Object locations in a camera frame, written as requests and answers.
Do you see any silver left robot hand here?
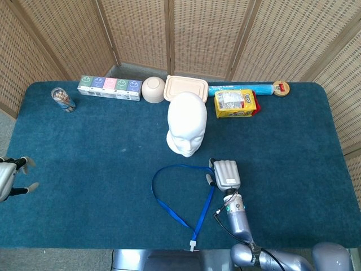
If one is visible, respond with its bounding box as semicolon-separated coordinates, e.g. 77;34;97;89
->
0;156;39;203

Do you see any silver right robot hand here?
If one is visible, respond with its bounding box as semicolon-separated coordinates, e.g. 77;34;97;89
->
206;158;242;190

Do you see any blue lanyard strap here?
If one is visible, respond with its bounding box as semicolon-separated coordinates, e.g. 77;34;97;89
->
151;165;217;253

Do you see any yellow snack bag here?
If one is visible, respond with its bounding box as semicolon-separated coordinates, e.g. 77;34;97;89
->
214;89;257;119

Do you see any white foam mannequin head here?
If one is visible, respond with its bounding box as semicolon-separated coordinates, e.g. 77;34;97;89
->
165;91;208;158

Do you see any red snack packet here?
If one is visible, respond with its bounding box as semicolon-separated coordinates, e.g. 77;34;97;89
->
252;90;262;116

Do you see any teal table mat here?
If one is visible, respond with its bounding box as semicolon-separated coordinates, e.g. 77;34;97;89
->
0;81;361;251

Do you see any light blue roll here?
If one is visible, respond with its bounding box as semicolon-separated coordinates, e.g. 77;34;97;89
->
208;82;274;98

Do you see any clear jar with sticks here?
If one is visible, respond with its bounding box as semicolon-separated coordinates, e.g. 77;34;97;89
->
50;87;77;113

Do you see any beige lidded food container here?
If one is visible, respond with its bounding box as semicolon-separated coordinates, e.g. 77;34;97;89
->
163;75;209;103

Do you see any grey robot torso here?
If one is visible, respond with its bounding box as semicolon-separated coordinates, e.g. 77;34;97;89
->
112;248;234;271

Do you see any beige upturned bowl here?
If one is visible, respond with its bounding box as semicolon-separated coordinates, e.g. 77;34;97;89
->
141;76;166;103

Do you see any multicolour tissue pack row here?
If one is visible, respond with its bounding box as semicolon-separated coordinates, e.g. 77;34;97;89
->
77;75;143;102

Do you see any woven bamboo folding screen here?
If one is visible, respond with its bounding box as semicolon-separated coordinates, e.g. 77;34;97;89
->
0;0;361;211

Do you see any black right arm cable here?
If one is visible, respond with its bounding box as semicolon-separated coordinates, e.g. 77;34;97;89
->
213;208;285;271

